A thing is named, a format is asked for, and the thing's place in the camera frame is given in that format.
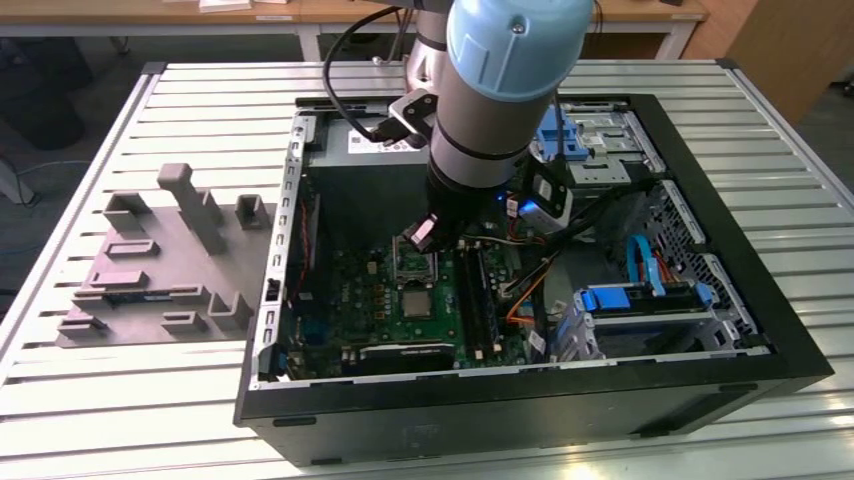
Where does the CPU socket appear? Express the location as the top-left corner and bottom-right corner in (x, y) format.
(397, 280), (441, 322)

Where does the grey power supply unit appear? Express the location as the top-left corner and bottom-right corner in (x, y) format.
(304, 115), (435, 236)

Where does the black RAM slot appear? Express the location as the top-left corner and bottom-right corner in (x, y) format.
(453, 239), (486, 359)
(470, 239), (507, 351)

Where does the green motherboard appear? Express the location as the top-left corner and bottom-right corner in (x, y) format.
(276, 219), (535, 381)

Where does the silver metal drive cage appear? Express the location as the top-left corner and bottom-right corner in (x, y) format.
(559, 107), (669, 201)

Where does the black graphics card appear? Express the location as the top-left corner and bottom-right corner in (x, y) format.
(358, 342), (455, 374)

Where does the hard disk in blue carrier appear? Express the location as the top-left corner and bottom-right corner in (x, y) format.
(578, 281), (717, 317)

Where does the black PC case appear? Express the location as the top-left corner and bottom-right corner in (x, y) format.
(231, 92), (837, 469)

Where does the grey parts rack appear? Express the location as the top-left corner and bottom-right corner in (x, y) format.
(54, 163), (279, 351)

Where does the silver metal disk bay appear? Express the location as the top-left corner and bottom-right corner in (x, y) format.
(546, 279), (769, 361)

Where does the RAM stick with blue label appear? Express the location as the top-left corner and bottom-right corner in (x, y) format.
(99, 293), (176, 306)

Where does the brown wooden cabinet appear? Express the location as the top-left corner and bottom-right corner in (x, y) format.
(683, 0), (854, 126)

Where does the white furniture leg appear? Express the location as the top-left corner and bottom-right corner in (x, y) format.
(0, 157), (36, 205)

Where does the black office chair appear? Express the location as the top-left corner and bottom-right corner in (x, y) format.
(0, 37), (92, 151)

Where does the orange wire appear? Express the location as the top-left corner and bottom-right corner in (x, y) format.
(505, 292), (539, 329)

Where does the black wire bundle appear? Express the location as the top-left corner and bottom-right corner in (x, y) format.
(497, 179), (659, 301)

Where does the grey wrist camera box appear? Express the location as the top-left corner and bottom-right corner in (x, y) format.
(389, 88), (441, 137)

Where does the blue plastic drive bracket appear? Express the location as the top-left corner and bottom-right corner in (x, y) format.
(531, 107), (589, 162)

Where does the blue flat wire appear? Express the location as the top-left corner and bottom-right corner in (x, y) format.
(626, 233), (669, 296)

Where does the thick black camera cable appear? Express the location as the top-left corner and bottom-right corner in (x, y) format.
(322, 3), (410, 146)

